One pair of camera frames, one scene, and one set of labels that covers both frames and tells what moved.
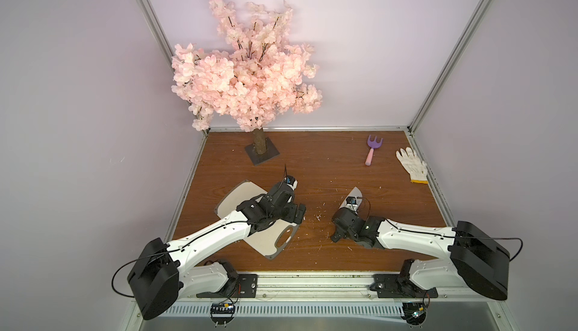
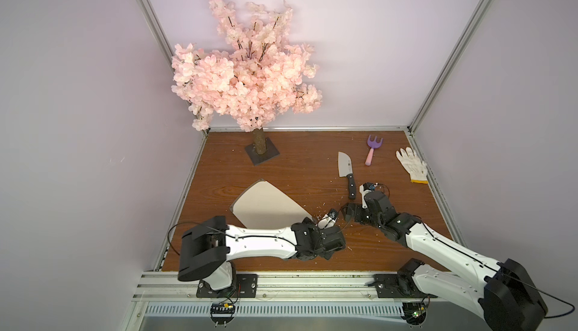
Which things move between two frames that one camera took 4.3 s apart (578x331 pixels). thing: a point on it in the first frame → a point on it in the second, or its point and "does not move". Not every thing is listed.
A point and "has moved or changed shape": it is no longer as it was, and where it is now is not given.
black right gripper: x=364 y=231 → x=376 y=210
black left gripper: x=290 y=217 → x=308 y=226
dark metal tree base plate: x=258 y=159 does not move
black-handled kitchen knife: x=354 y=200 has moved or changed shape
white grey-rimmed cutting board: x=271 y=241 has moved or changed shape
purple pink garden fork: x=374 y=144 does not move
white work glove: x=412 y=164 does not move
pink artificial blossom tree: x=257 y=74 does not move
